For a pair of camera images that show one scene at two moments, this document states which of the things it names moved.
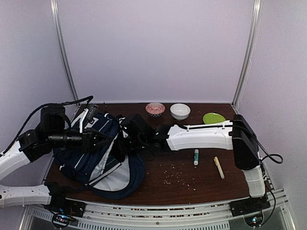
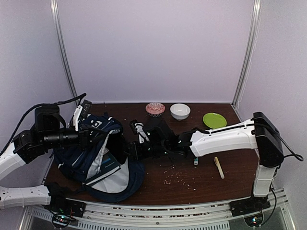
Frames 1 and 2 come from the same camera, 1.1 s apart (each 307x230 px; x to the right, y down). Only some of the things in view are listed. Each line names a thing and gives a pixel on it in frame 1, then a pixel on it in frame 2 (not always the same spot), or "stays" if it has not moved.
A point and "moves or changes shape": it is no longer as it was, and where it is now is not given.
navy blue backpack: (99, 168) stays
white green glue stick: (196, 157) stays
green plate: (213, 118) stays
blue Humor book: (111, 165) moves or changes shape
